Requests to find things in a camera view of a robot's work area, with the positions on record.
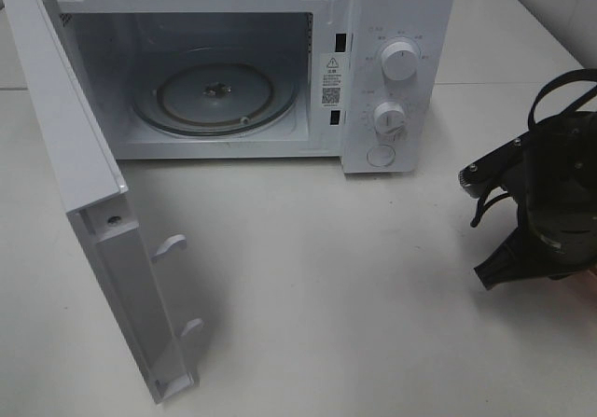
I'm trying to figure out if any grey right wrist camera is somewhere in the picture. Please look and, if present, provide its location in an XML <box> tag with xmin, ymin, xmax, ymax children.
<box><xmin>458</xmin><ymin>132</ymin><xmax>533</xmax><ymax>199</ymax></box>

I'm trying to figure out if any upper white power knob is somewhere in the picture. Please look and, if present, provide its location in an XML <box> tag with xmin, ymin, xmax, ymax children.
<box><xmin>380</xmin><ymin>37</ymin><xmax>421</xmax><ymax>81</ymax></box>

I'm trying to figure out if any white adjacent table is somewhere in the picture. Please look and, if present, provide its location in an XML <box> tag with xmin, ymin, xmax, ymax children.
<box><xmin>433</xmin><ymin>0</ymin><xmax>597</xmax><ymax>92</ymax></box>

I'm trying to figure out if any white timer knob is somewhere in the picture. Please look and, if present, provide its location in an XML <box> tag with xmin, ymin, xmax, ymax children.
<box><xmin>373</xmin><ymin>102</ymin><xmax>406</xmax><ymax>137</ymax></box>

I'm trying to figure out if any black camera cable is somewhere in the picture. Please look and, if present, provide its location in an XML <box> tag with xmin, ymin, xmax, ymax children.
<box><xmin>469</xmin><ymin>67</ymin><xmax>597</xmax><ymax>228</ymax></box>

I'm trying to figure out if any white microwave oven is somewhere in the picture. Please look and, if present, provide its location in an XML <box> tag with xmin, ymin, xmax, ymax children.
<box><xmin>57</xmin><ymin>0</ymin><xmax>452</xmax><ymax>174</ymax></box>

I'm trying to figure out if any white microwave door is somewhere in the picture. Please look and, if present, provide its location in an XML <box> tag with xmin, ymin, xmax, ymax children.
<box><xmin>4</xmin><ymin>0</ymin><xmax>203</xmax><ymax>403</ymax></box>

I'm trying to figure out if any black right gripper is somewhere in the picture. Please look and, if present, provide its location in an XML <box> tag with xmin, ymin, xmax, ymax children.
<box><xmin>474</xmin><ymin>155</ymin><xmax>596</xmax><ymax>290</ymax></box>

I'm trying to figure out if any glass microwave turntable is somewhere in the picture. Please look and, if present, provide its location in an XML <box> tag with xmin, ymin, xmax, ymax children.
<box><xmin>132</xmin><ymin>47</ymin><xmax>306</xmax><ymax>137</ymax></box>

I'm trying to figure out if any round door release button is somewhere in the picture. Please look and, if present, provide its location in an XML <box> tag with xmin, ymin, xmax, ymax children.
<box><xmin>367</xmin><ymin>145</ymin><xmax>396</xmax><ymax>168</ymax></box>

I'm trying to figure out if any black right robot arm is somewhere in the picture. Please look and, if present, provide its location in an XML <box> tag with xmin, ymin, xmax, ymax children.
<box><xmin>459</xmin><ymin>111</ymin><xmax>596</xmax><ymax>289</ymax></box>

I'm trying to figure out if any pink round plate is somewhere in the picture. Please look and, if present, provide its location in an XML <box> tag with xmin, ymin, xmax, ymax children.
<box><xmin>576</xmin><ymin>266</ymin><xmax>597</xmax><ymax>298</ymax></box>

